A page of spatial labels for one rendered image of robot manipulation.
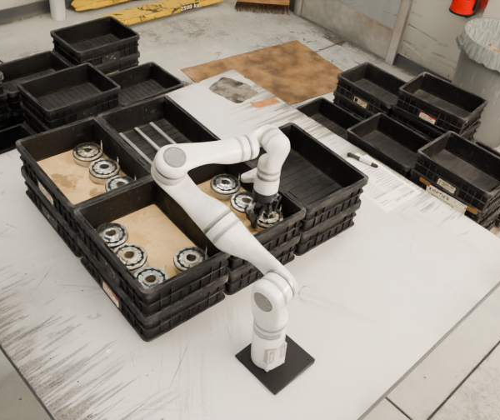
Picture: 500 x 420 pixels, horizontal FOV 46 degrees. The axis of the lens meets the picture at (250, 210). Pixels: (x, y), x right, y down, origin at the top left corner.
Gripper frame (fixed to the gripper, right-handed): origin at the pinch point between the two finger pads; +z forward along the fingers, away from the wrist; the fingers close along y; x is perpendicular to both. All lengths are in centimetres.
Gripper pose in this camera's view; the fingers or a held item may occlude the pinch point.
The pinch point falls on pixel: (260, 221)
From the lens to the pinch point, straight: 189.0
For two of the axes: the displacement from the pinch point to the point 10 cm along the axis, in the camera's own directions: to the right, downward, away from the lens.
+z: -1.1, 7.4, 6.6
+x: -6.4, -5.6, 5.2
